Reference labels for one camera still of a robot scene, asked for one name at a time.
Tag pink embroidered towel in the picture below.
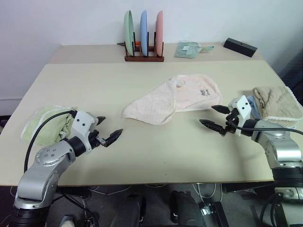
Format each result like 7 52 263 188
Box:
122 74 224 125

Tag brown wooden plate rack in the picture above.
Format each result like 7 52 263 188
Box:
116 31 165 63

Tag black rectangular box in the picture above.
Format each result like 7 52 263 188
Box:
223 37 258 58

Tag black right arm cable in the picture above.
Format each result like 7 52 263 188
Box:
232 120 303 136

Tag mint green folded cloth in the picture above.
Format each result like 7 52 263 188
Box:
174 41 202 59

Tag white floor cable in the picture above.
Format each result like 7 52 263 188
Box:
192 183 223 202

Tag beige folded towel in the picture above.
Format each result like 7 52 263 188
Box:
251 85 300 122

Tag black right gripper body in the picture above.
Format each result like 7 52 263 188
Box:
222 107 240 137

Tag blue cloth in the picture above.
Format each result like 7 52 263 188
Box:
247 95 262 120

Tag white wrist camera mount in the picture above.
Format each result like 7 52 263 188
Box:
70 110 99 155
228 95 252 137

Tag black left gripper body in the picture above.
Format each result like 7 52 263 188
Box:
89 129 107 148

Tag green folded towel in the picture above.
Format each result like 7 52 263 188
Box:
20 105 78 146

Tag blue plate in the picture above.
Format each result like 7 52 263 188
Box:
139 10 150 57

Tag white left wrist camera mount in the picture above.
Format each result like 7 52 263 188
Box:
70 110 99 155

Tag green plate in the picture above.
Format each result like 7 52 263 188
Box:
123 10 136 56

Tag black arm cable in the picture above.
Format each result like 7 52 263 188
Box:
24 110 78 175
232 120 303 136

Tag dark rounded shape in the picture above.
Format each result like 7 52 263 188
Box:
169 190 205 227

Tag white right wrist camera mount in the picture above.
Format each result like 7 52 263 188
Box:
228 95 252 137

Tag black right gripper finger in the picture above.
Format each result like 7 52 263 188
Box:
211 105 230 114
199 119 226 136

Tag pink plate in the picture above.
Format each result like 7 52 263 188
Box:
155 10 165 57

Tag black metal table leg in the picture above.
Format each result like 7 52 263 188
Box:
198 201 230 227

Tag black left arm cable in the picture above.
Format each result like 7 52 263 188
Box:
24 110 78 175

